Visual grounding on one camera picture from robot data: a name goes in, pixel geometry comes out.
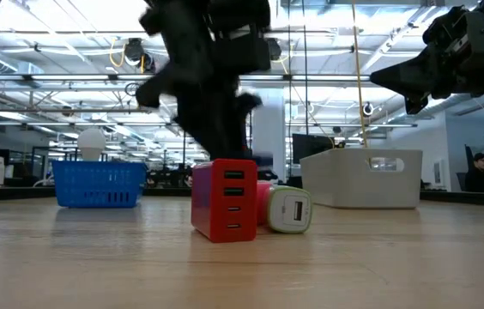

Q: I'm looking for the pink USB wall charger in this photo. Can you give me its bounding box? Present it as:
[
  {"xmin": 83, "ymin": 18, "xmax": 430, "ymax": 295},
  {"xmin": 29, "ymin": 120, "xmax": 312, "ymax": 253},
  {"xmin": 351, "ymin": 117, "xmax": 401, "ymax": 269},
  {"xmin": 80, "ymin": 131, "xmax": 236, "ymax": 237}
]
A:
[{"xmin": 257, "ymin": 180, "xmax": 274, "ymax": 227}]

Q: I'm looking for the person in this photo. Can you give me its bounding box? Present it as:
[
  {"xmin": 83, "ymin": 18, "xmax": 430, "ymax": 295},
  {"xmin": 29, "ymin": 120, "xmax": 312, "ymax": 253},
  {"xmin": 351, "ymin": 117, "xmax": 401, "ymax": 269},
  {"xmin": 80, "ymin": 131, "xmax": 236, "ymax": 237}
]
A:
[{"xmin": 464, "ymin": 152, "xmax": 484, "ymax": 193}]

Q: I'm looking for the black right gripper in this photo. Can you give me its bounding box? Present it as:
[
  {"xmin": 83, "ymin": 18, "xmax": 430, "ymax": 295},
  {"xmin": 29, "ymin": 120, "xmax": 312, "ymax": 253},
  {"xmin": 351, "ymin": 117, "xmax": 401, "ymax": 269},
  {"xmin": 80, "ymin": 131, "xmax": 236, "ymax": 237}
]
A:
[{"xmin": 369, "ymin": 0, "xmax": 484, "ymax": 116}]

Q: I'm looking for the blue plastic basket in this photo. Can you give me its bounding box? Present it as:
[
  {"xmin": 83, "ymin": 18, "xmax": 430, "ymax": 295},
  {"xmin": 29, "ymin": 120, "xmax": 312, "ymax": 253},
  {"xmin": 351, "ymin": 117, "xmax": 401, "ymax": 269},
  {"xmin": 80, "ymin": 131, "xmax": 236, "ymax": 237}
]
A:
[{"xmin": 51, "ymin": 161, "xmax": 148, "ymax": 210}]

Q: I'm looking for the white pillar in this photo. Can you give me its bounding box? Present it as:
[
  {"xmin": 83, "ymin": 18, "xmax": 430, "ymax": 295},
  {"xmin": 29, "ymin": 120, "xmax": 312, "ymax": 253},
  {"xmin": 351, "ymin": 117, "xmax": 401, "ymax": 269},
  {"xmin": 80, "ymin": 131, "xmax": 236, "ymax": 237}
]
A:
[{"xmin": 251, "ymin": 88, "xmax": 288, "ymax": 181}]

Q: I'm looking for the white storage bin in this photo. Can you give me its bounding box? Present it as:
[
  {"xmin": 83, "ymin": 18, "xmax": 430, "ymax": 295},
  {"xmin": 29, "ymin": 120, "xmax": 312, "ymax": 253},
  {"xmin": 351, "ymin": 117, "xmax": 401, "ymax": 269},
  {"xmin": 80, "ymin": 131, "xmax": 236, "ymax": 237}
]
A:
[{"xmin": 299, "ymin": 148, "xmax": 423, "ymax": 210}]

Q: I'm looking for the white LED bulb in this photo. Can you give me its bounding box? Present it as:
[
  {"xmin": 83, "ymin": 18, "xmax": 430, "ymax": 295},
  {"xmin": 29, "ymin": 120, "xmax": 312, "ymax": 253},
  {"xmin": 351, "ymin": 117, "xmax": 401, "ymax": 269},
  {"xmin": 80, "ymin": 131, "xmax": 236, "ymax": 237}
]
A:
[{"xmin": 76, "ymin": 127, "xmax": 107, "ymax": 163}]

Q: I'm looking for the black ceiling cord reel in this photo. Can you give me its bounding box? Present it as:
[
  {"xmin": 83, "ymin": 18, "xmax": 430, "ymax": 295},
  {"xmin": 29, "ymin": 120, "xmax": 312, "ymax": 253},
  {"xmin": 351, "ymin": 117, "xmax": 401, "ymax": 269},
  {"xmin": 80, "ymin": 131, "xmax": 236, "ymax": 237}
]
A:
[
  {"xmin": 123, "ymin": 38, "xmax": 157, "ymax": 75},
  {"xmin": 267, "ymin": 38, "xmax": 284, "ymax": 62}
]

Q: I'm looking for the black hanging cable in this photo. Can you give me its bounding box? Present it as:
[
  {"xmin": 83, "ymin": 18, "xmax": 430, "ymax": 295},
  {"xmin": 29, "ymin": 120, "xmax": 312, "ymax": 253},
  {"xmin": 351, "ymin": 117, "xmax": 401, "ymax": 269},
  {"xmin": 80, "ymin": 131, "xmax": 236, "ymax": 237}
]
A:
[
  {"xmin": 300, "ymin": 0, "xmax": 311, "ymax": 138},
  {"xmin": 287, "ymin": 0, "xmax": 293, "ymax": 181}
]

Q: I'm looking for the red multi-port USB charger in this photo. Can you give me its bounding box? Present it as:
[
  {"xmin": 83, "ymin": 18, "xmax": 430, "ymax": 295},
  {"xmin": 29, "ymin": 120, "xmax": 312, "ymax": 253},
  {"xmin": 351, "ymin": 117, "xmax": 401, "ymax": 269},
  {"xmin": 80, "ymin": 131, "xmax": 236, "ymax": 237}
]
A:
[{"xmin": 191, "ymin": 158, "xmax": 259, "ymax": 244}]

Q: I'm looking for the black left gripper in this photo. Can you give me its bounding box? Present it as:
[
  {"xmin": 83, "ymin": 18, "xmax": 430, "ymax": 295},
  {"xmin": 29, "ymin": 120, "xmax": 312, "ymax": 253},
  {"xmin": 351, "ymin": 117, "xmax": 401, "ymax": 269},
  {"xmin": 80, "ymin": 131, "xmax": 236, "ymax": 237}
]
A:
[{"xmin": 135, "ymin": 25, "xmax": 273, "ymax": 161}]

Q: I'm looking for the yellow hanging strap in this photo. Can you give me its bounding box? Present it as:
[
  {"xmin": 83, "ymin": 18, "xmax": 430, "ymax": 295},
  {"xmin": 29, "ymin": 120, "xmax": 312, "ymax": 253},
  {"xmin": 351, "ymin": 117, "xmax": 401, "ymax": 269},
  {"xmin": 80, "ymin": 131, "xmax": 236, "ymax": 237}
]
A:
[{"xmin": 350, "ymin": 0, "xmax": 368, "ymax": 149}]

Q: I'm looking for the green white USB charger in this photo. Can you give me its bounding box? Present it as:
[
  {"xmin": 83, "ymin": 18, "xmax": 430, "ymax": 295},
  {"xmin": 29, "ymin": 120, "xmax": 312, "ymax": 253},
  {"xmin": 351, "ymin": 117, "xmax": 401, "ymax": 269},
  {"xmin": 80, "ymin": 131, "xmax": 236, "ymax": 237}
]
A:
[{"xmin": 266, "ymin": 185, "xmax": 313, "ymax": 234}]

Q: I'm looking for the black monitor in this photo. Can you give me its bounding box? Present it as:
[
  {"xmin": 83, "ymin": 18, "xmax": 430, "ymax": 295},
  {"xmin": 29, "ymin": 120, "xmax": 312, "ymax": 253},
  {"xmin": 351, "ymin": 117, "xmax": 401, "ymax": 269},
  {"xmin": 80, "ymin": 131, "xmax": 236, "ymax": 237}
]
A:
[{"xmin": 292, "ymin": 133, "xmax": 336, "ymax": 165}]

